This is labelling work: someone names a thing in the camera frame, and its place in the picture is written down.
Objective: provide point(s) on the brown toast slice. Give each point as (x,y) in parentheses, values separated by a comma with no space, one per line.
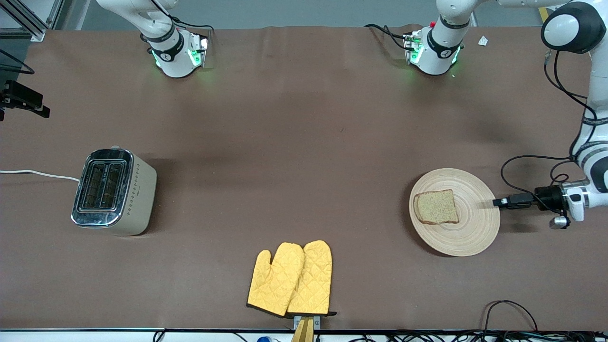
(436,207)

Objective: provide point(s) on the small white paper scrap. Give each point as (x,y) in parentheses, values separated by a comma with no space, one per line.
(483,41)

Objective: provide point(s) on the cream and chrome toaster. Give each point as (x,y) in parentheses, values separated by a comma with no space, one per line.
(124,194)

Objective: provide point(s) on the aluminium profile frame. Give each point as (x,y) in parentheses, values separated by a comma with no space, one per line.
(28,21)

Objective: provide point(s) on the wooden stick with metal bracket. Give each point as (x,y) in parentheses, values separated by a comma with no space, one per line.
(304,328)

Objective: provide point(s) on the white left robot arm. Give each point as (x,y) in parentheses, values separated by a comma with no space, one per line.
(591,142)

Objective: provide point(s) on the yellow quilted oven mitt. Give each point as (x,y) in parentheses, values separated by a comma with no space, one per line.
(274,282)
(313,280)

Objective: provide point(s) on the round wooden plate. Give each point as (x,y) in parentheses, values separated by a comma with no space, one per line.
(475,228)

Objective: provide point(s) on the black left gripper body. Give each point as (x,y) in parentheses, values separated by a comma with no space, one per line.
(546,196)

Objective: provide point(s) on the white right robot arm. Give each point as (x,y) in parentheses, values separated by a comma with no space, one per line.
(175,61)

